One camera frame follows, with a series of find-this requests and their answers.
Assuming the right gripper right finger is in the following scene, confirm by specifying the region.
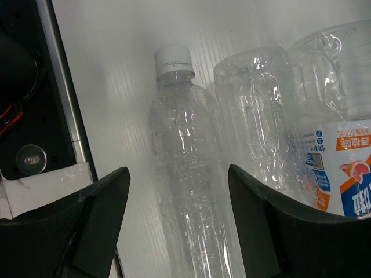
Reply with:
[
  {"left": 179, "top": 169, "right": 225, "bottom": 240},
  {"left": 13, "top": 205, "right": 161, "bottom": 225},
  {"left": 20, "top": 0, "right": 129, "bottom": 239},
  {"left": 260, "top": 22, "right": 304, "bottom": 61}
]
[{"left": 228, "top": 164, "right": 370, "bottom": 277}]

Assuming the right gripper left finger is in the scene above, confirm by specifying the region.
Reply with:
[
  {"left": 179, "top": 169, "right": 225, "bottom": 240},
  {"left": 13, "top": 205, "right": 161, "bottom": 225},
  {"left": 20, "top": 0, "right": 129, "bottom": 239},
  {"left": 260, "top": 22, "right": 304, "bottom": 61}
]
[{"left": 1, "top": 167, "right": 130, "bottom": 277}]

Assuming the clear crushed bottle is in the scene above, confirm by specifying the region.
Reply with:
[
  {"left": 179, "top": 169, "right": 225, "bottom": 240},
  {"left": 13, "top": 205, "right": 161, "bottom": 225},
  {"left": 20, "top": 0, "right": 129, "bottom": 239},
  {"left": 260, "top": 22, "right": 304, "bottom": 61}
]
[{"left": 214, "top": 46, "right": 303, "bottom": 193}]

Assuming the white foam strip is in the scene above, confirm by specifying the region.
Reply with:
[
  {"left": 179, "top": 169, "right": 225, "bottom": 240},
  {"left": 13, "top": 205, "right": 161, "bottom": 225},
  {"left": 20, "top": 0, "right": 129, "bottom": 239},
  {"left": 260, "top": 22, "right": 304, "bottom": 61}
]
[{"left": 1, "top": 163, "right": 93, "bottom": 219}]

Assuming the clear bottle orange-blue label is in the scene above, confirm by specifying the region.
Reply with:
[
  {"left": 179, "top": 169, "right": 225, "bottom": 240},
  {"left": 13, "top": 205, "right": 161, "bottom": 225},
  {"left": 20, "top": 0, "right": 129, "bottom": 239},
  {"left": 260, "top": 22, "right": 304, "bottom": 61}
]
[{"left": 288, "top": 20, "right": 370, "bottom": 218}]

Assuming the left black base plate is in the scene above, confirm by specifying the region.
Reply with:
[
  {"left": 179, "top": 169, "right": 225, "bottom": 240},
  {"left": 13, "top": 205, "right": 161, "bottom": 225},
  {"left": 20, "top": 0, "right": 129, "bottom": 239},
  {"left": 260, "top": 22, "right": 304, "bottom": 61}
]
[{"left": 1, "top": 1, "right": 76, "bottom": 180}]

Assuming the aluminium table frame rail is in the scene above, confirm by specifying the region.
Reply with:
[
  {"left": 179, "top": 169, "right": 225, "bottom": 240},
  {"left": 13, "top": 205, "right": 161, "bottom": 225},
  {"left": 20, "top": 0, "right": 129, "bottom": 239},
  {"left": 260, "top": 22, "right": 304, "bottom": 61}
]
[{"left": 36, "top": 0, "right": 97, "bottom": 181}]

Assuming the clear bottle front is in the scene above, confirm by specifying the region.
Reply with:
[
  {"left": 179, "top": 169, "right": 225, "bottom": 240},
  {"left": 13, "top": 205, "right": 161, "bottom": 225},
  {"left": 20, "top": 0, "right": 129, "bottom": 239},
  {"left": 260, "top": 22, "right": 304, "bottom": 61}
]
[{"left": 149, "top": 45, "right": 245, "bottom": 277}]

